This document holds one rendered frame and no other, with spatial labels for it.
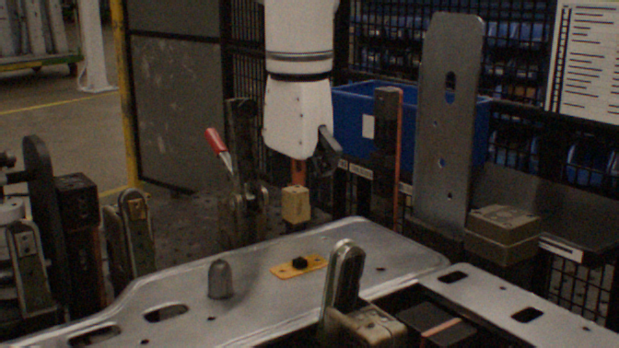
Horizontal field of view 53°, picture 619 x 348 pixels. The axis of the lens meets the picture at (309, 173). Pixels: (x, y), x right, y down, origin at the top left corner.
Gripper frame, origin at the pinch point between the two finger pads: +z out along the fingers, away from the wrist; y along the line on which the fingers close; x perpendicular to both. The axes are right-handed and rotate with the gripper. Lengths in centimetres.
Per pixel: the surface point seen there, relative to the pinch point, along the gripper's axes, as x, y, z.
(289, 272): -2.4, 1.0, 11.8
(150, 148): 87, -282, 75
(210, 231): 26, -81, 42
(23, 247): -33.0, -12.4, 4.6
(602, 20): 54, 8, -20
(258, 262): -4.0, -4.7, 12.1
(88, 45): 175, -678, 59
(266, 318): -10.9, 8.6, 12.1
